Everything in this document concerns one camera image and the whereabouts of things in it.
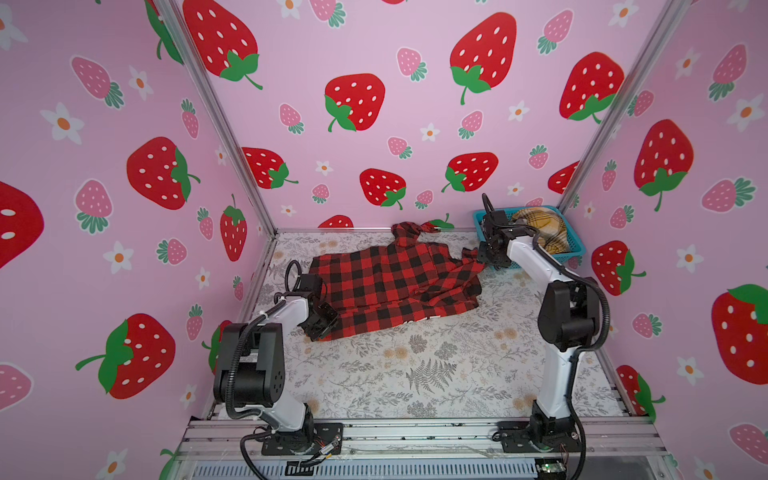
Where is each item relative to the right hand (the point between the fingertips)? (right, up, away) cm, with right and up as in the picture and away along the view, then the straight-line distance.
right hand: (486, 256), depth 99 cm
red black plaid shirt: (-37, -10, +5) cm, 39 cm away
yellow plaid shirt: (+27, +8, +9) cm, 29 cm away
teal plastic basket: (+34, +3, +5) cm, 34 cm away
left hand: (-50, -21, -5) cm, 54 cm away
